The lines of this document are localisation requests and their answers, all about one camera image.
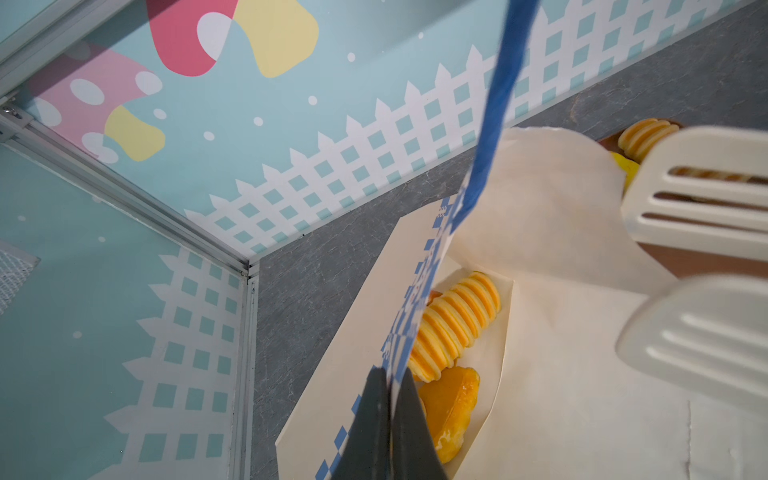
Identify white mesh wall basket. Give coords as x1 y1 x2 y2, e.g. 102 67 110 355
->
0 241 40 314

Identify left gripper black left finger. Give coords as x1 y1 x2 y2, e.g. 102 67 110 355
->
332 368 391 480

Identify white steel kitchen tongs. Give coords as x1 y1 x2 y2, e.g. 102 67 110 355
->
616 126 767 416

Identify checkered paper bag blue handles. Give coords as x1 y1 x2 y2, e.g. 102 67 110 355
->
276 1 767 479

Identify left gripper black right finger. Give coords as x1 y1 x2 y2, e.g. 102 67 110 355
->
391 369 447 480

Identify ridged yellow fake bread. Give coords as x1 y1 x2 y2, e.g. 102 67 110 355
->
617 118 680 164

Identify round orange fake bun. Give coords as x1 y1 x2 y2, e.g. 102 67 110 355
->
418 366 481 464

